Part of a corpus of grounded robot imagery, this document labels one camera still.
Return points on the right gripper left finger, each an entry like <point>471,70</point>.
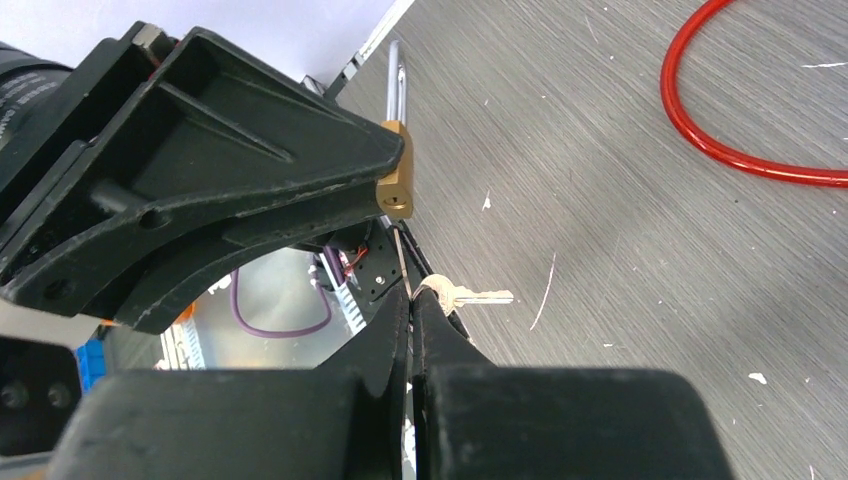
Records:
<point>340,420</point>

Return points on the brass padlock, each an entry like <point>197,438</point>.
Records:
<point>395,191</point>

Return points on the red cable lock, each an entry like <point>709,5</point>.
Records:
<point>708,145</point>

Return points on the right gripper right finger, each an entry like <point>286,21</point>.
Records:
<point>477,420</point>

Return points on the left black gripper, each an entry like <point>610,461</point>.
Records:
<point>136,180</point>

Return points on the small silver key bunch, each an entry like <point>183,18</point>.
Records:
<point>449,295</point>

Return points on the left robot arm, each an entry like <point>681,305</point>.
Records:
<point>134,181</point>

